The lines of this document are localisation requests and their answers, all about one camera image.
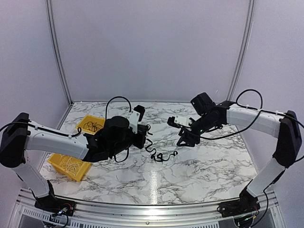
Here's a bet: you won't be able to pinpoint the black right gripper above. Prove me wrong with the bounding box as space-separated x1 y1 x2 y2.
176 114 218 147

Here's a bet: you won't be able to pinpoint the cable bundle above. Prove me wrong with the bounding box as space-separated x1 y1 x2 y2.
143 124 179 164

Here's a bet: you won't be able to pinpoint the white cables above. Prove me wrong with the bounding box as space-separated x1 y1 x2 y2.
58 154 84 178

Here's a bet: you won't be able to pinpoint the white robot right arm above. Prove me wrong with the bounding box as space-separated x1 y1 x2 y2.
168 93 302 213

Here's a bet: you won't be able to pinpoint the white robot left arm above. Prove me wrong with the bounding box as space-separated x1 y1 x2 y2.
0 111 149 211

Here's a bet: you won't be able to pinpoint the yellow bin far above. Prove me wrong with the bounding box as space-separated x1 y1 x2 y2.
75 115 105 135

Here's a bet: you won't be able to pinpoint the yellow bin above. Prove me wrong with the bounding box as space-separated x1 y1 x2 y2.
75 115 105 135
48 153 92 182

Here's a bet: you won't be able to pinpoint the yellow bin near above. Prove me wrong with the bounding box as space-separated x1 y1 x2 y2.
48 153 92 182

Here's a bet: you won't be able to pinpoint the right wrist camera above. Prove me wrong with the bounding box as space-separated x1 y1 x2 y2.
167 116 193 128

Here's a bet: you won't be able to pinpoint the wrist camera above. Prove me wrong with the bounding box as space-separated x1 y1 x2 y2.
167 116 193 128
128 105 145 134

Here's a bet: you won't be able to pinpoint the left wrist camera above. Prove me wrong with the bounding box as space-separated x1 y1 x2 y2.
128 105 145 134

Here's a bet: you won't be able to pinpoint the black cables in far bin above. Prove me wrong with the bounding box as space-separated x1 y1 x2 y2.
85 121 104 133

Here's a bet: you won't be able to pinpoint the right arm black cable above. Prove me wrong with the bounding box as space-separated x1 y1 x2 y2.
197 89 304 164

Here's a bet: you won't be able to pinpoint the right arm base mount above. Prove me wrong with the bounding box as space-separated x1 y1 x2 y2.
217 188 260 218

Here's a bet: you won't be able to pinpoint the aluminium front rail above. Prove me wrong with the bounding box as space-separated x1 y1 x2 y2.
8 189 286 228

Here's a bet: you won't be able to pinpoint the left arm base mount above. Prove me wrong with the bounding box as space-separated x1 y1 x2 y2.
31 180 76 216

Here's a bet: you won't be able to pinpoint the right aluminium corner post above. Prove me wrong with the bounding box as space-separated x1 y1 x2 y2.
226 0 256 100

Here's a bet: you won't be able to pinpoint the aluminium corner post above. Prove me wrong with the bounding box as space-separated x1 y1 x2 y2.
226 0 256 100
46 0 73 106

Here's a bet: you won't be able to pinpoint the left aluminium corner post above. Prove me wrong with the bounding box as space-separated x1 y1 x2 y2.
46 0 73 106

